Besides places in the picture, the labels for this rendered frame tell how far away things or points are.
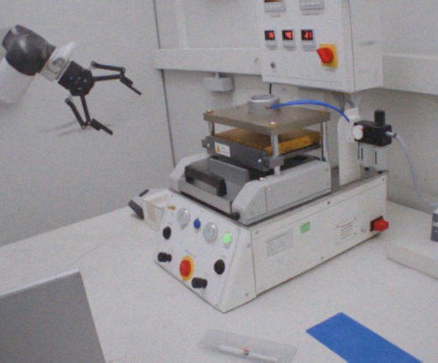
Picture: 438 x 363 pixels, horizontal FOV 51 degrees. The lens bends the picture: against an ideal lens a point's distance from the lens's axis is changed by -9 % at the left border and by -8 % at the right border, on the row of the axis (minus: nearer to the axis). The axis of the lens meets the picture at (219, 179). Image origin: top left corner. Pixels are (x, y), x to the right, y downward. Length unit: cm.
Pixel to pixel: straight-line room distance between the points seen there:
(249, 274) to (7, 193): 164
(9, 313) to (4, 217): 199
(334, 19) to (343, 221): 48
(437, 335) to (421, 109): 70
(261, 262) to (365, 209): 34
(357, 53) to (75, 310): 87
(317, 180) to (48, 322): 75
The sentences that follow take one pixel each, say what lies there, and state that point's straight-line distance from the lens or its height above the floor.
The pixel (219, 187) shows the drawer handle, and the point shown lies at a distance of 106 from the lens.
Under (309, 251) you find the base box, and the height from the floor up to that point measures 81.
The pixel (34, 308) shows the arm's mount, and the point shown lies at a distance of 52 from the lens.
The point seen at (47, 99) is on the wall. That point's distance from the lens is 244.
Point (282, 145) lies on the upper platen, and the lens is 110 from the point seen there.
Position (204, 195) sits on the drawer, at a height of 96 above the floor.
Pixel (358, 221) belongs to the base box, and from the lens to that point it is 125.
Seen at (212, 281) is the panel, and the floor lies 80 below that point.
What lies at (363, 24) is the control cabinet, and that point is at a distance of 118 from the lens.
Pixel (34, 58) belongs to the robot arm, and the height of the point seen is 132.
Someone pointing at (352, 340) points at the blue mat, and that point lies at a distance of 97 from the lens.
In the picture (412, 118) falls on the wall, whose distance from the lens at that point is 147.
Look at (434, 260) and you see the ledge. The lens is 115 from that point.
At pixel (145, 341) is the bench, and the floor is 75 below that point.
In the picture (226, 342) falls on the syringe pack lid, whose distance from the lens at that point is 94.
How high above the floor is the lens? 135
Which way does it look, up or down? 19 degrees down
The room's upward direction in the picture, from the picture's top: 6 degrees counter-clockwise
